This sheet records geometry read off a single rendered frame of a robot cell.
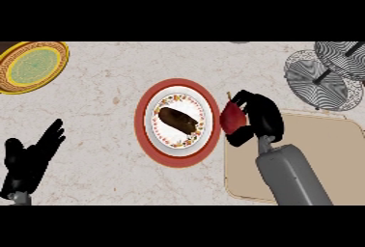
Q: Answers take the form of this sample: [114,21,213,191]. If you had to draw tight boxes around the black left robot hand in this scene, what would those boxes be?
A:
[0,118,67,201]

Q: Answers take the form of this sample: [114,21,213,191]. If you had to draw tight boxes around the white floral plate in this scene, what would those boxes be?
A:
[143,85,215,157]

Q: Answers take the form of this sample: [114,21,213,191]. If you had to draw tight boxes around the yellow green patterned plate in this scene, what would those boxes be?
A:
[0,41,72,96]

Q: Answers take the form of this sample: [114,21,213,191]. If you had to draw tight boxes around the dark brown eggplant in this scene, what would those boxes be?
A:
[157,107,202,135]

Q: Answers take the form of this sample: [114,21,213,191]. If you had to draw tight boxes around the red pear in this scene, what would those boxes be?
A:
[219,92,250,136]

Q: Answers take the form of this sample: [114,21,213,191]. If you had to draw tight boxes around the red round placemat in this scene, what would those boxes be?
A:
[135,77,224,169]

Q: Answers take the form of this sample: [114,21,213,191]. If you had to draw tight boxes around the beige tray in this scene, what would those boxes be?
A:
[224,109,365,206]

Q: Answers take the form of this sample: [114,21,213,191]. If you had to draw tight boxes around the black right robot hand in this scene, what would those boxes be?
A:
[224,89,286,149]

